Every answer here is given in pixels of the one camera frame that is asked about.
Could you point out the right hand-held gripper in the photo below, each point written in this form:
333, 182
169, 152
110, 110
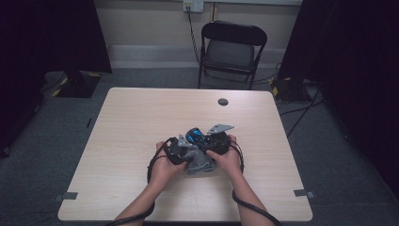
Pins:
219, 142

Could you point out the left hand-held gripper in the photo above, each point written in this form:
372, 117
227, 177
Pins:
175, 152

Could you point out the blue and black toy car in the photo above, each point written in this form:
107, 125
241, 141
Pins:
197, 137

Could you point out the grey terry cloth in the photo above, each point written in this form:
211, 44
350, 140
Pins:
199, 163

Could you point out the person's right hand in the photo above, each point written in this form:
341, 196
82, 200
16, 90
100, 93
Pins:
230, 161

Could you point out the person's left hand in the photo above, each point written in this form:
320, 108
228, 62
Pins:
163, 172

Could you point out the black table grommet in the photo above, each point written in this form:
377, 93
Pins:
223, 102

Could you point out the yellow black tape strip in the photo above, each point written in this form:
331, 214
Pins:
61, 86
275, 91

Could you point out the black stand base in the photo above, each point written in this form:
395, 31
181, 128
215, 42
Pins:
290, 91
78, 86

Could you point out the black folding chair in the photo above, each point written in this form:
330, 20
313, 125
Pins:
230, 53

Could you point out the small black floor object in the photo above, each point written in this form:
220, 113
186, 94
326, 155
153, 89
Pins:
89, 122

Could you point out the grey tape piece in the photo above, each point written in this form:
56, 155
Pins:
67, 196
304, 193

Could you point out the dark curtain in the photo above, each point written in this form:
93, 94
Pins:
354, 62
37, 47

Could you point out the white wall socket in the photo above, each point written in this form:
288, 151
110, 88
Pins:
193, 5

